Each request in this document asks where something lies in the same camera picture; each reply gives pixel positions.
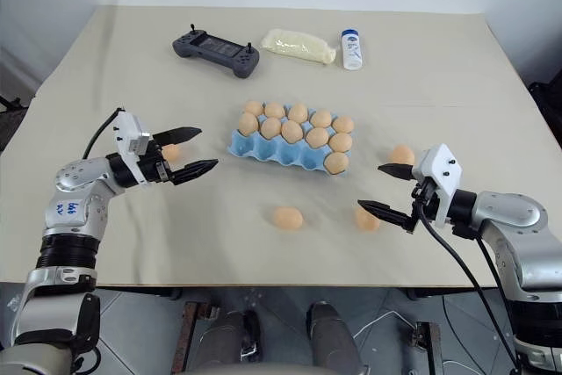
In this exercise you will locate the rusty metal bracket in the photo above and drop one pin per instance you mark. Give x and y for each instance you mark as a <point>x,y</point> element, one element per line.
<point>428,346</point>
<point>189,335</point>

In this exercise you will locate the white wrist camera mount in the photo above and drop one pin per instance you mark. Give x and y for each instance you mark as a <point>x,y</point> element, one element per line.
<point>127,131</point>
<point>441,173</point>

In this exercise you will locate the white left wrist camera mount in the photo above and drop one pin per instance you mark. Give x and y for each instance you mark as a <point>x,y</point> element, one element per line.
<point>127,131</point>

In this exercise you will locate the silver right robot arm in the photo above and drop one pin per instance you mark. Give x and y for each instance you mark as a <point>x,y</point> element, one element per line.
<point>513,225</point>

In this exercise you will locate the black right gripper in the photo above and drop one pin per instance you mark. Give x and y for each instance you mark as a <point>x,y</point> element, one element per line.
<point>425,201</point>

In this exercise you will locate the dark rounded robot leg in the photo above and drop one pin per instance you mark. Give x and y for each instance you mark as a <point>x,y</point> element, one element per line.
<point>228,340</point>
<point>329,335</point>

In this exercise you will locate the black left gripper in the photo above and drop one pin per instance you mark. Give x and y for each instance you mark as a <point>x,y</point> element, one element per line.
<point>154,166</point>

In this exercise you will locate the white plastic bottle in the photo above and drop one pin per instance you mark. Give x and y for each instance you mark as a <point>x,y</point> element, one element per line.
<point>351,50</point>

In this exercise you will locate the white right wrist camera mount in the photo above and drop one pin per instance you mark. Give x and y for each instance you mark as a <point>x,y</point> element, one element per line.
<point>441,173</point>

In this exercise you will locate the clear bag of rice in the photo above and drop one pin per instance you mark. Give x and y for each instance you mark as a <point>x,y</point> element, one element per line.
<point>298,45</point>

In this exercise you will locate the grey handheld remote controller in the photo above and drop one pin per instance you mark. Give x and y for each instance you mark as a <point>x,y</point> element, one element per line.
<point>215,52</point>

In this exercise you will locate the brown egg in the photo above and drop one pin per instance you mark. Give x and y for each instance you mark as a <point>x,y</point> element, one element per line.
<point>317,138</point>
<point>401,154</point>
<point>247,123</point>
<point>291,131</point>
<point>274,110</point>
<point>253,107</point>
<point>340,142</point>
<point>287,218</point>
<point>172,153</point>
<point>336,163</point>
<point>343,124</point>
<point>321,118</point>
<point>271,127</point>
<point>298,113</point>
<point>364,222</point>

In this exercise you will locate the black background equipment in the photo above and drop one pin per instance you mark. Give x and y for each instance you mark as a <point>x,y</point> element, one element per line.
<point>546,107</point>

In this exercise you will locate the beige table cloth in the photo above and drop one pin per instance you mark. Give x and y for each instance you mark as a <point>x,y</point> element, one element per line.
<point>131,225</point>

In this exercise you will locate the blue egg tray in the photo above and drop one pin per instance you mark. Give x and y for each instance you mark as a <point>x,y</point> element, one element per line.
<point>272,153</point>

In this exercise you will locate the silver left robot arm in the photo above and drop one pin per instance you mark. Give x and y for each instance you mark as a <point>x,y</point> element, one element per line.
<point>74,217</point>

